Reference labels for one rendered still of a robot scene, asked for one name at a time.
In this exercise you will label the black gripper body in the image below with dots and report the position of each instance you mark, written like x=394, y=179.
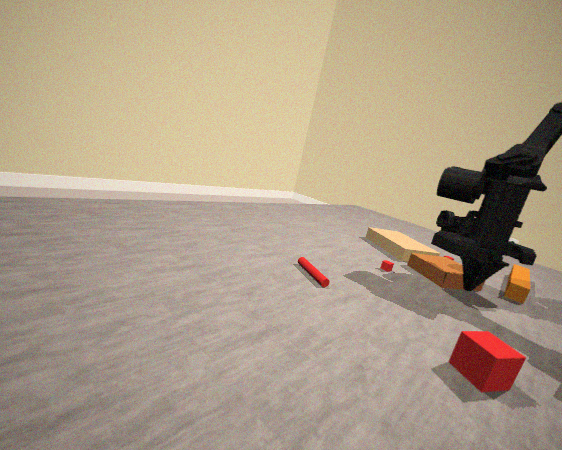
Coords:
x=488, y=238

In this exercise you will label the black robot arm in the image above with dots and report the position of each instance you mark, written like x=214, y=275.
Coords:
x=505, y=180

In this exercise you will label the red cylinder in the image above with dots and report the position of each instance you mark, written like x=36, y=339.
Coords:
x=317, y=275

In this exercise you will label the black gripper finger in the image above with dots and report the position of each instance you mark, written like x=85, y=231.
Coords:
x=473, y=269
x=495, y=266

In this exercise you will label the orange square block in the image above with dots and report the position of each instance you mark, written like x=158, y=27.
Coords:
x=442, y=271

